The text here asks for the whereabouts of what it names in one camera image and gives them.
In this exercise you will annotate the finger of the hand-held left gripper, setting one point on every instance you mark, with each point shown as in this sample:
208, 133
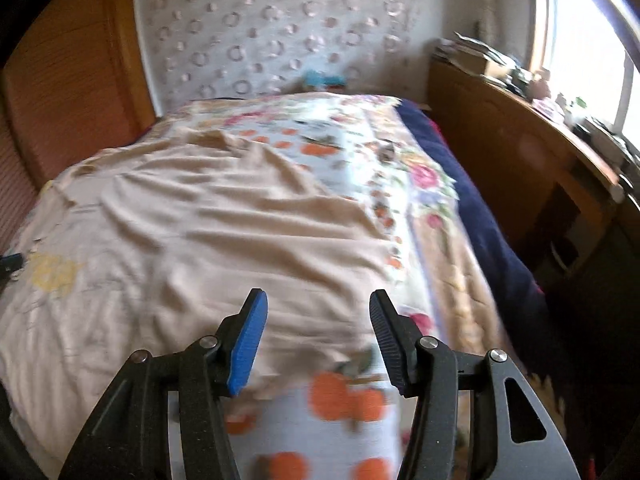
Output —
9, 261

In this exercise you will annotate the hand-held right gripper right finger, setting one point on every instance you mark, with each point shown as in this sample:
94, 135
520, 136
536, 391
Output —
392, 350

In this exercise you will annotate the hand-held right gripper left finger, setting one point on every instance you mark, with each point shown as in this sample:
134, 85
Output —
245, 350

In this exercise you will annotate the beige garment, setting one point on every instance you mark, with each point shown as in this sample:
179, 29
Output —
200, 240

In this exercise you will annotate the orange fruit print blanket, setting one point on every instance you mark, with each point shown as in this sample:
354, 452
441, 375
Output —
300, 440

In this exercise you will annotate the navy blue bed sheet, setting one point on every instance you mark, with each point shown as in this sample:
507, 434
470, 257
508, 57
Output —
480, 220

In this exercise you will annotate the floral quilt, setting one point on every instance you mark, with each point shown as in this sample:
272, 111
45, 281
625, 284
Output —
425, 180

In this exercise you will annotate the wooden headboard cabinet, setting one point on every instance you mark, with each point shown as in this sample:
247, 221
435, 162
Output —
65, 85

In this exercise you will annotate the wooden side cabinet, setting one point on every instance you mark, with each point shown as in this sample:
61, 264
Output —
500, 130

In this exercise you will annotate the box with blue bag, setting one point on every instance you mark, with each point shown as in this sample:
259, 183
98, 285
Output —
322, 80

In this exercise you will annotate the stack of books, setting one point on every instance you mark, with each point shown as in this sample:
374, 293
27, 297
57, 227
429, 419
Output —
480, 55

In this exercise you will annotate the window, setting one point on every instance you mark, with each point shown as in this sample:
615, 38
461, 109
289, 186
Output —
590, 45

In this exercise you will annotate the circle pattern wall curtain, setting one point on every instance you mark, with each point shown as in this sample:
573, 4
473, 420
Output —
275, 35

